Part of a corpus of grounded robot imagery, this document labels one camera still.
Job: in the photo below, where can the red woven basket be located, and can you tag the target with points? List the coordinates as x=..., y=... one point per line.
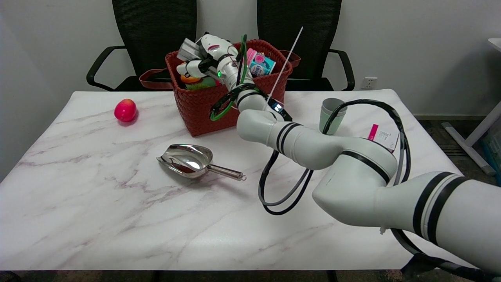
x=195, y=109

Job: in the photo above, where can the pink and white carton box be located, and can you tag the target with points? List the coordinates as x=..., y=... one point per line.
x=385, y=137

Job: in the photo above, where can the red peach fruit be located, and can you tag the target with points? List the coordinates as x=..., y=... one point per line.
x=125, y=110

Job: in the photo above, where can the shiny metal scoop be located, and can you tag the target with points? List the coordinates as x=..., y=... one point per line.
x=188, y=158

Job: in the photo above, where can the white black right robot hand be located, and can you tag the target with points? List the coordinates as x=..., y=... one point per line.
x=217, y=49

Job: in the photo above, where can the black mesh office chair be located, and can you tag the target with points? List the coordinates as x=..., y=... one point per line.
x=297, y=23
x=152, y=23

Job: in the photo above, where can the blue storage bin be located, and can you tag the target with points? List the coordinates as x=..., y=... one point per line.
x=494, y=149

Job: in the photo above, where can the blue bottle with pink lid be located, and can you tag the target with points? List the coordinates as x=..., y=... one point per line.
x=260, y=64

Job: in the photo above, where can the pale green plastic cup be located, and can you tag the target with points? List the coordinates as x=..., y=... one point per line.
x=328, y=117

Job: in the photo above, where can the yellow rubber duck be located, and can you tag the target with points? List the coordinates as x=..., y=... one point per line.
x=190, y=78

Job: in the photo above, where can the metal rectangular extrusion block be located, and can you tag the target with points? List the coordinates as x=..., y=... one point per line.
x=190, y=49

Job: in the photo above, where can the white wall socket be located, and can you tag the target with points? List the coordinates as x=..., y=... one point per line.
x=368, y=83

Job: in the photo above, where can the white zip tie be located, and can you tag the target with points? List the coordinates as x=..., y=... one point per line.
x=283, y=66

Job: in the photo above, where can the green toy item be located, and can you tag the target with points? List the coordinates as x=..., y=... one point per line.
x=203, y=83

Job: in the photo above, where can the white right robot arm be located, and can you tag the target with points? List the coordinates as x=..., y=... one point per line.
x=352, y=172

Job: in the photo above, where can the white side desk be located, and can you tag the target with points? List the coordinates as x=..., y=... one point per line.
x=482, y=128

